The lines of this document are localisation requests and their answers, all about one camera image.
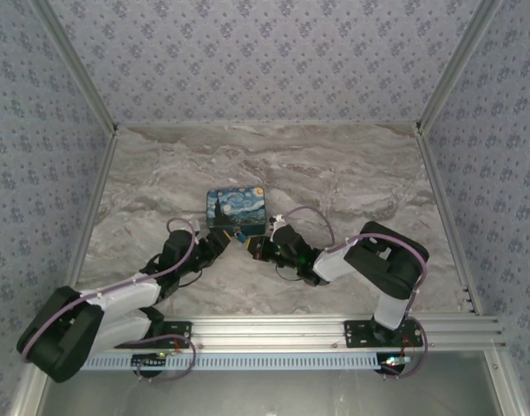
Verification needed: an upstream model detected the small black controller board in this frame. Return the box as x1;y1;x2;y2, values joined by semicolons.
132;353;169;374
376;353;411;376

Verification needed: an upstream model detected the white slotted cable duct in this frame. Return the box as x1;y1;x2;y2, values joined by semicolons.
80;351;389;373

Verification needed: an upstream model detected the aluminium frame post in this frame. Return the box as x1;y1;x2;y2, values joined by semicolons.
29;0;121;135
415;0;507;133

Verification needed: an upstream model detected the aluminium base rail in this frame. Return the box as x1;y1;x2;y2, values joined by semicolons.
162;315;507;351

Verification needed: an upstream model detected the short purple cable loop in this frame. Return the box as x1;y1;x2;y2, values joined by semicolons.
381;317;429;380
134;334;197;383

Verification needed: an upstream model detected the aluminium table edge rail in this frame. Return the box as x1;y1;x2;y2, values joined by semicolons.
8;129;121;416
414;127;530;416

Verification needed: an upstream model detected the grey metal sheet shelf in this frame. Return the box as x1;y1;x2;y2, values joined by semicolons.
36;370;508;416

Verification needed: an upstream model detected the starry night painted tin box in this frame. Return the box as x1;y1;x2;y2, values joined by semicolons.
206;185;269;233

